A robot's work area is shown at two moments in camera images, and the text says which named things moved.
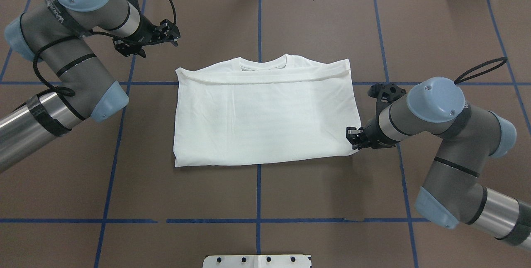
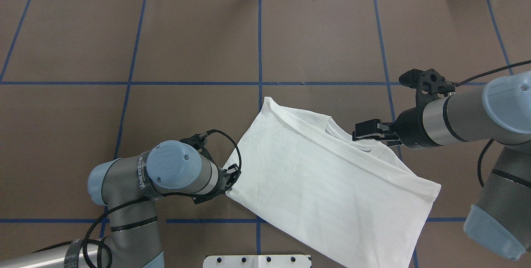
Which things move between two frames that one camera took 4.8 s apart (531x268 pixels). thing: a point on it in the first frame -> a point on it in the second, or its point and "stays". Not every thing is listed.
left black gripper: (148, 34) -> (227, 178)
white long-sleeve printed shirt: (227, 112) -> (334, 199)
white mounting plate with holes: (256, 261) stays
